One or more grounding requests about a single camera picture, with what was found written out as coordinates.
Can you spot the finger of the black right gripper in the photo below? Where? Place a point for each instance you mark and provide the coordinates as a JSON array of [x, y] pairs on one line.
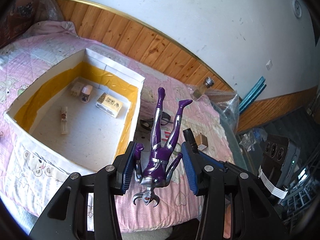
[[211, 161]]

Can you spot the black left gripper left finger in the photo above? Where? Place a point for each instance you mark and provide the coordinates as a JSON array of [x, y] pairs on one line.
[[84, 206]]

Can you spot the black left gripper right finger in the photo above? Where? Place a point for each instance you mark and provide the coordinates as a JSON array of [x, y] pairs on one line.
[[252, 215]]

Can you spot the purple silver action figure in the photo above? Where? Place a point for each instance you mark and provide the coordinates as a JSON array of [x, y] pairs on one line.
[[159, 170]]

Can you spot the pink cap bottle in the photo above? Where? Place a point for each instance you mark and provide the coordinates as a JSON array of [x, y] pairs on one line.
[[86, 93]]

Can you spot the gold square tin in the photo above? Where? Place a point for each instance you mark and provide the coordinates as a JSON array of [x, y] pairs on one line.
[[202, 141]]

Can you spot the black electronic device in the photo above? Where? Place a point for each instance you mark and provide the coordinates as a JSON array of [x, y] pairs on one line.
[[280, 156]]

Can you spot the clear bubble wrap sheet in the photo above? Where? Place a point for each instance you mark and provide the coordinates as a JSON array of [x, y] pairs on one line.
[[216, 115]]

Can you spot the red staples box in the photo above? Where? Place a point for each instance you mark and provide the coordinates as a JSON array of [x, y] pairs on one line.
[[164, 136]]

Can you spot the black safety glasses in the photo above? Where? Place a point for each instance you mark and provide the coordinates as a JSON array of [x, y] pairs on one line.
[[148, 124]]

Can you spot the glass spice jar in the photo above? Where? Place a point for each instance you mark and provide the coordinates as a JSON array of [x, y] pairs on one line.
[[201, 89]]

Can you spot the teal flat boards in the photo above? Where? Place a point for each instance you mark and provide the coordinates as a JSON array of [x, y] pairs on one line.
[[252, 95]]

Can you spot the white cardboard box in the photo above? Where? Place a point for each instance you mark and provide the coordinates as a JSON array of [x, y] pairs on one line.
[[94, 137]]

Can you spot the white power adapter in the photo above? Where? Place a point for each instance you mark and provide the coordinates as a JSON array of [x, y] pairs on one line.
[[77, 88]]

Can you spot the pink bear quilt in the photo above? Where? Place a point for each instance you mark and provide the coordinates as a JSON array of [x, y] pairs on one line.
[[41, 47]]

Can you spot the dark picture toy box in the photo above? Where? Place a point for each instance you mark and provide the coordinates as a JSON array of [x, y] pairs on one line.
[[19, 17]]

